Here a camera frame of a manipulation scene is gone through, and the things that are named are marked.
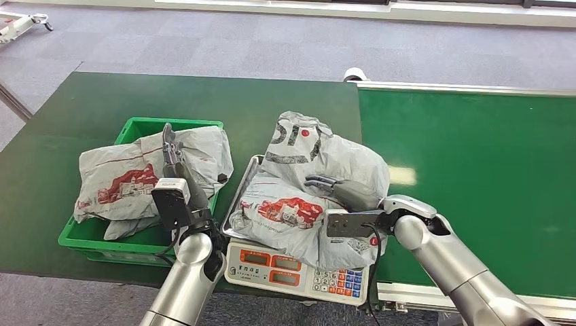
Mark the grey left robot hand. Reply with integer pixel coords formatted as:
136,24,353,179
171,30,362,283
160,122,211,213

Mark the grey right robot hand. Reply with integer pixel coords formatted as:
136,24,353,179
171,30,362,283
304,174,384,213

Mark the grey package with black lettering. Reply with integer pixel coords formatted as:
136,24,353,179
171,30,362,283
229,110,392,271

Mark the grey package with red print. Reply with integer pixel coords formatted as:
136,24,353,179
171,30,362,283
73,125,235,225

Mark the small plain grey package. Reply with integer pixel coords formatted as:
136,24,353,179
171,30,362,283
102,215,164,242

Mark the white conveyor roller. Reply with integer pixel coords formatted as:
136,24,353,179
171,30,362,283
342,67,372,84

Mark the green conveyor belt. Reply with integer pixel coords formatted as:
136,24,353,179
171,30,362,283
357,88,576,300

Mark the steel scale tray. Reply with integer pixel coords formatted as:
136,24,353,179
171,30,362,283
219,154,267,240

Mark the green plastic bin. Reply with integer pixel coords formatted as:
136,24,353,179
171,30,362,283
57,117,225,268

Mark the white electronic scale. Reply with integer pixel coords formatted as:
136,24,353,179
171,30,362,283
223,237,371,307

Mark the dark metal bar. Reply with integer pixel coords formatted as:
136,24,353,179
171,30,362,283
0,83,34,122

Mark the white wheeled cart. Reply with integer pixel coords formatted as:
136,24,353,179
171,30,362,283
0,12,54,46

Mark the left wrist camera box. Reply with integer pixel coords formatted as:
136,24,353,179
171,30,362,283
150,177,195,232

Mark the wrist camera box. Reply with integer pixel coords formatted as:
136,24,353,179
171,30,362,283
150,177,195,232
324,209,384,239

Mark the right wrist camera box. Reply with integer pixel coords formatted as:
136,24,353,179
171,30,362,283
324,209,384,239

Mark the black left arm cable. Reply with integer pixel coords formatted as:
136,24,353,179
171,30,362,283
154,226,182,267

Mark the silver conveyor frame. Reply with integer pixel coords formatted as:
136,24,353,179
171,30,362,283
345,79,576,324

